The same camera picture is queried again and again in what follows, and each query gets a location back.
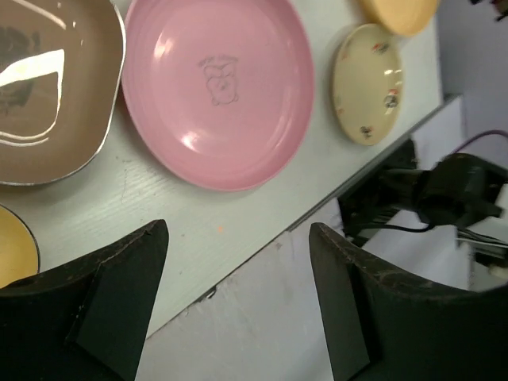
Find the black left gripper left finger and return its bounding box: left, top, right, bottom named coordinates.
left=1, top=220, right=169, bottom=380

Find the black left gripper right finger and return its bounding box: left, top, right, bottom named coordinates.
left=309, top=223, right=507, bottom=380

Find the yellow square panda plate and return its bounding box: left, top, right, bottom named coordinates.
left=0, top=206, right=40, bottom=288

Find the brown square plate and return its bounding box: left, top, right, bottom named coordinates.
left=1, top=1, right=126, bottom=186

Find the pink round plate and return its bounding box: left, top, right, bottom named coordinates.
left=122, top=1, right=314, bottom=191

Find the yellow round plate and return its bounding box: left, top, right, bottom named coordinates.
left=359, top=0, right=440, bottom=37

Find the beige floral round plate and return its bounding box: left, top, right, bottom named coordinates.
left=331, top=24, right=404, bottom=146

